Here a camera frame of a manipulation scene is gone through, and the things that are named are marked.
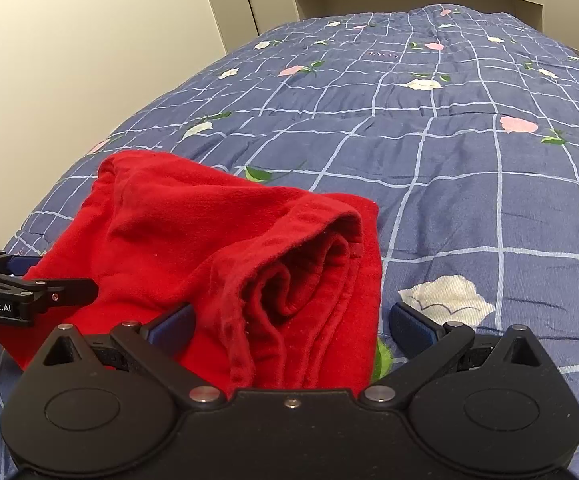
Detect blue checked floral quilt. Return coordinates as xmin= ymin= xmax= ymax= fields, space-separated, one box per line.
xmin=0 ymin=4 xmax=579 ymax=480

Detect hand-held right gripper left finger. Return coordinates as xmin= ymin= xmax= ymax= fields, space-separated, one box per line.
xmin=42 ymin=301 xmax=228 ymax=407

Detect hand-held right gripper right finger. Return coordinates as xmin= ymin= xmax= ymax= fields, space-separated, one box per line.
xmin=357 ymin=301 xmax=549 ymax=407

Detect red pants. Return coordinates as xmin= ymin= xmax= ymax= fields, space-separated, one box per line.
xmin=0 ymin=150 xmax=384 ymax=392

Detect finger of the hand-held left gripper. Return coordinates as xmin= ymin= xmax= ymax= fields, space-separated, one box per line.
xmin=20 ymin=278 xmax=99 ymax=313
xmin=0 ymin=250 xmax=43 ymax=278

